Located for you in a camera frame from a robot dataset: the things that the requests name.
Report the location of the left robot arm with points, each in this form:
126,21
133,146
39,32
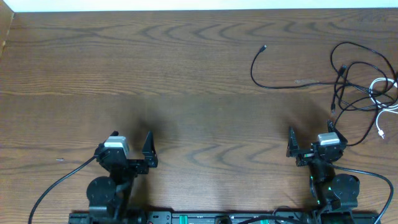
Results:
109,196

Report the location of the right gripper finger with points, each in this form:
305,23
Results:
292,147
332,129

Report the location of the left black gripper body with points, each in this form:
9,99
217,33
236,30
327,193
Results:
120,175

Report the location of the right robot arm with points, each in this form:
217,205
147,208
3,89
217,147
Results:
336,194

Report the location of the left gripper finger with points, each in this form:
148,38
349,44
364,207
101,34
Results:
114,133
148,150

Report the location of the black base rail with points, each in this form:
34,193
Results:
283,217

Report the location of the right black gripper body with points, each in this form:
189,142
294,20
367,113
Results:
305,158

